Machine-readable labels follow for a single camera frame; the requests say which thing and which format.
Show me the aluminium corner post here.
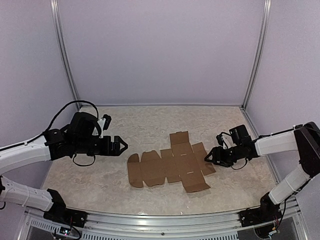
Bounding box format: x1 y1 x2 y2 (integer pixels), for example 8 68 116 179
50 0 80 101
241 0 272 111

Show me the right aluminium corner post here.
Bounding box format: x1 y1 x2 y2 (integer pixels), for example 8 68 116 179
241 0 272 111

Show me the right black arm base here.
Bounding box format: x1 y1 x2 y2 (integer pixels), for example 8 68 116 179
238 192 283 227

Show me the front aluminium frame rail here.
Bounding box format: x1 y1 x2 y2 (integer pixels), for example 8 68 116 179
16 198 311 240

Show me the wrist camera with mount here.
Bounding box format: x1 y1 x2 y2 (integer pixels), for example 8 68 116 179
216 130 241 150
98 114 112 138

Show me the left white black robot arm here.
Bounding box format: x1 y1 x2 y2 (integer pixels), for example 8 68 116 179
0 112 128 223

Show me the brown cardboard box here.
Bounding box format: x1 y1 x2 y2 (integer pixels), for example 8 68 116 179
127 131 216 193

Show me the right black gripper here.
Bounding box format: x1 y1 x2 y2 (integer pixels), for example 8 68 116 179
204 144 243 167

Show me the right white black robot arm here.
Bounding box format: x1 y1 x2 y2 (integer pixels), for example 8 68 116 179
204 121 320 222

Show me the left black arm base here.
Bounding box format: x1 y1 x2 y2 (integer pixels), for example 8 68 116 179
43 188 88 228

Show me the left aluminium corner post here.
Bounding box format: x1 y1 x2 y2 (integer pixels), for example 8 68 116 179
50 0 80 101

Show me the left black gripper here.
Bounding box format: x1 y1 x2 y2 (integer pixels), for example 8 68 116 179
74 135 128 157

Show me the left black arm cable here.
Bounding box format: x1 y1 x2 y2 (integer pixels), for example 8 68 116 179
27 100 99 145

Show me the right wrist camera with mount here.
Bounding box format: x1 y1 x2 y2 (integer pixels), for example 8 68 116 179
216 130 241 150

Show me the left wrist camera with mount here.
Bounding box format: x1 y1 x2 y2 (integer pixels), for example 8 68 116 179
98 114 112 138

